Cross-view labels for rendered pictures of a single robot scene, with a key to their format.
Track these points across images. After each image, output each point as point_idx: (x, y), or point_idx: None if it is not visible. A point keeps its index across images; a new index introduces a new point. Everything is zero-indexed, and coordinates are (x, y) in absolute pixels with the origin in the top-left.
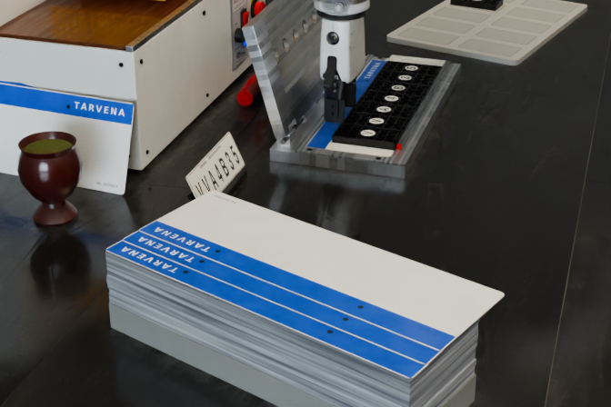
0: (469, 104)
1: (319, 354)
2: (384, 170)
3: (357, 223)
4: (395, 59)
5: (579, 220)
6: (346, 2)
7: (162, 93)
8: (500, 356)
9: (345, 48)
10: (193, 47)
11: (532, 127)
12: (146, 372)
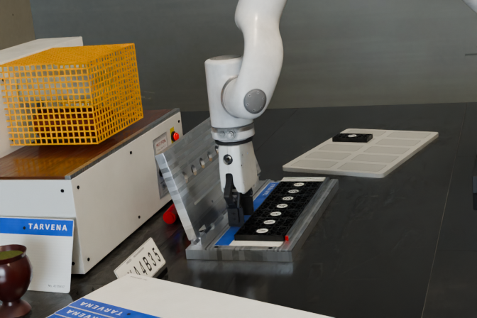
0: (345, 206)
1: None
2: (275, 256)
3: (253, 297)
4: (287, 179)
5: (431, 278)
6: (236, 130)
7: (99, 213)
8: None
9: (238, 166)
10: (123, 179)
11: (394, 218)
12: None
